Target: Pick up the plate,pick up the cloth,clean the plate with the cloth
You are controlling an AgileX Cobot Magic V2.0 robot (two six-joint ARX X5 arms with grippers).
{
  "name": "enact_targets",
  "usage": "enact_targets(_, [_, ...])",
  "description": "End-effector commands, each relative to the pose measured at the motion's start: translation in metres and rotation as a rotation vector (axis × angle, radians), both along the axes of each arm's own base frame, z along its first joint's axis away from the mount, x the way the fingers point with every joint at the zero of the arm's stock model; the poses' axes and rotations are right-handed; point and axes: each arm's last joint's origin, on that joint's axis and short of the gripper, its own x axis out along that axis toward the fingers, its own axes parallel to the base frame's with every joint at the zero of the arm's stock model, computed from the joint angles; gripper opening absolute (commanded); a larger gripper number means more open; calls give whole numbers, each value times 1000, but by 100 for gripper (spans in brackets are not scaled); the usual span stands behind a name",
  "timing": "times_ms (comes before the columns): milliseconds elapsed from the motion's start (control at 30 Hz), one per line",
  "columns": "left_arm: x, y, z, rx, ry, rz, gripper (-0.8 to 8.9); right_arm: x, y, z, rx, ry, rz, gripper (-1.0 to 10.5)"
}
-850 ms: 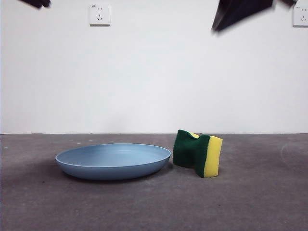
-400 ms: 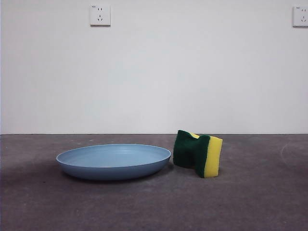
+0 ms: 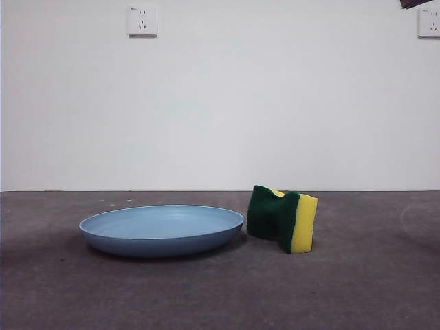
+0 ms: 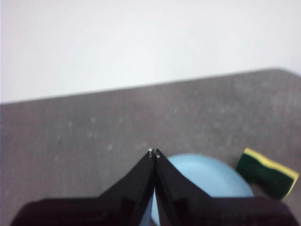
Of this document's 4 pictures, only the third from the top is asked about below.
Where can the yellow sponge with green scourer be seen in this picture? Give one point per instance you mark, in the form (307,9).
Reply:
(269,220)

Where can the blue round plate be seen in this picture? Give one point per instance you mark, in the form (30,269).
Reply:
(161,237)

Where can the white wall socket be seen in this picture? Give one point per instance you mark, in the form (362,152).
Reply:
(429,24)
(142,20)

